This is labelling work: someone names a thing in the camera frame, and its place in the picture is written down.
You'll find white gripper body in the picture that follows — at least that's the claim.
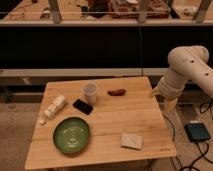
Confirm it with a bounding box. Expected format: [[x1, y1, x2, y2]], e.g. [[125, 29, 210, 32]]
[[157, 78, 183, 101]]

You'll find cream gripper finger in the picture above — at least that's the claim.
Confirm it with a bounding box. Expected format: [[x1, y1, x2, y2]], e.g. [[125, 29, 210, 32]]
[[149, 87, 160, 98], [164, 99, 177, 112]]

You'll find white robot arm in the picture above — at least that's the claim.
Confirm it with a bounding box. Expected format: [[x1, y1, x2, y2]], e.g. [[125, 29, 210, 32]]
[[149, 45, 213, 112]]

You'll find wooden table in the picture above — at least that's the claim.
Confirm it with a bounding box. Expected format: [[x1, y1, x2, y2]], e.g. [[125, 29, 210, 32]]
[[25, 77, 177, 170]]

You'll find black smartphone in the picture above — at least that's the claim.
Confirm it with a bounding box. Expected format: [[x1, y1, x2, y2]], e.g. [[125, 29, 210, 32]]
[[73, 99, 93, 115]]

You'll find brown basket on shelf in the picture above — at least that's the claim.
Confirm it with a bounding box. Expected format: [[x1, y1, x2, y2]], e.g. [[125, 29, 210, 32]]
[[109, 0, 170, 18]]

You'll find green plate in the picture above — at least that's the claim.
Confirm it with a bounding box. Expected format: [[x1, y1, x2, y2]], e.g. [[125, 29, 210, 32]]
[[53, 117, 90, 154]]

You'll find white plastic bottle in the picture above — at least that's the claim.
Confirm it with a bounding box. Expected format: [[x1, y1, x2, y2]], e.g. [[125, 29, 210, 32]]
[[44, 95, 66, 119]]

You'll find small white bottle cap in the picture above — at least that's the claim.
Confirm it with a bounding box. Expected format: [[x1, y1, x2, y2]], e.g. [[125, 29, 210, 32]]
[[39, 119, 46, 125]]

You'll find long workbench shelf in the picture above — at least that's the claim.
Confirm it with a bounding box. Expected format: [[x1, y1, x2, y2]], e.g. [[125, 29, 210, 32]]
[[0, 0, 213, 27]]

